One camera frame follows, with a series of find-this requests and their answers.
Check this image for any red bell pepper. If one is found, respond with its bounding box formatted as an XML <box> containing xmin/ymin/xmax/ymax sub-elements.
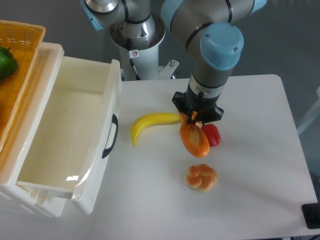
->
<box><xmin>201</xmin><ymin>123</ymin><xmax>221</xmax><ymax>147</ymax></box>

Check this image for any orange plastic basket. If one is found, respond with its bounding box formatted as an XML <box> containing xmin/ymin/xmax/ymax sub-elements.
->
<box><xmin>0</xmin><ymin>20</ymin><xmax>46</xmax><ymax>148</ymax></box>

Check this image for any white drawer cabinet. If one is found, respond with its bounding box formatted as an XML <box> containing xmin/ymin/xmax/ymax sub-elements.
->
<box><xmin>0</xmin><ymin>42</ymin><xmax>66</xmax><ymax>217</ymax></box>

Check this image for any black device at edge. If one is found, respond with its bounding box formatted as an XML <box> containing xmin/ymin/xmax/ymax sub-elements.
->
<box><xmin>301</xmin><ymin>203</ymin><xmax>320</xmax><ymax>229</ymax></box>

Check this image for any white frame at right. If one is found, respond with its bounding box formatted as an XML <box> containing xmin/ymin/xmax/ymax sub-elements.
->
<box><xmin>296</xmin><ymin>87</ymin><xmax>320</xmax><ymax>135</ymax></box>

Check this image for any round knotted bread roll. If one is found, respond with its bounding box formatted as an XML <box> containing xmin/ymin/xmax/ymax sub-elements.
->
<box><xmin>185</xmin><ymin>163</ymin><xmax>218</xmax><ymax>193</ymax></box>

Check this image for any yellow banana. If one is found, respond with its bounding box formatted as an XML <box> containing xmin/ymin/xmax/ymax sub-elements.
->
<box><xmin>130</xmin><ymin>112</ymin><xmax>180</xmax><ymax>147</ymax></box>

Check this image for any green bell pepper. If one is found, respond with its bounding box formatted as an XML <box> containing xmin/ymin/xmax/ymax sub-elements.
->
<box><xmin>0</xmin><ymin>46</ymin><xmax>18</xmax><ymax>80</ymax></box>

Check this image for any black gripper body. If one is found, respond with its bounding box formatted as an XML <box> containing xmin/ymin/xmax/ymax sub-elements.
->
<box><xmin>172</xmin><ymin>91</ymin><xmax>224</xmax><ymax>123</ymax></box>

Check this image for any white upper drawer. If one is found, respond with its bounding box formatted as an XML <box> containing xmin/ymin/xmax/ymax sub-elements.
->
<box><xmin>17</xmin><ymin>57</ymin><xmax>122</xmax><ymax>215</ymax></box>

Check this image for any black drawer handle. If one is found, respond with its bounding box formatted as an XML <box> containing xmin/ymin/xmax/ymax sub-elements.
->
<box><xmin>101</xmin><ymin>114</ymin><xmax>119</xmax><ymax>159</ymax></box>

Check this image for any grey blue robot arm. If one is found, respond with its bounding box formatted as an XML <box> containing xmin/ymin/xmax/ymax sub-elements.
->
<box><xmin>80</xmin><ymin>0</ymin><xmax>266</xmax><ymax>124</ymax></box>

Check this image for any long orange bread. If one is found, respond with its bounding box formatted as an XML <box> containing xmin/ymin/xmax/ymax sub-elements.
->
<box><xmin>177</xmin><ymin>111</ymin><xmax>210</xmax><ymax>158</ymax></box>

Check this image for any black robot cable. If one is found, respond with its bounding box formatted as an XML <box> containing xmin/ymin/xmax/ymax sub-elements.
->
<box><xmin>127</xmin><ymin>37</ymin><xmax>142</xmax><ymax>81</ymax></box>

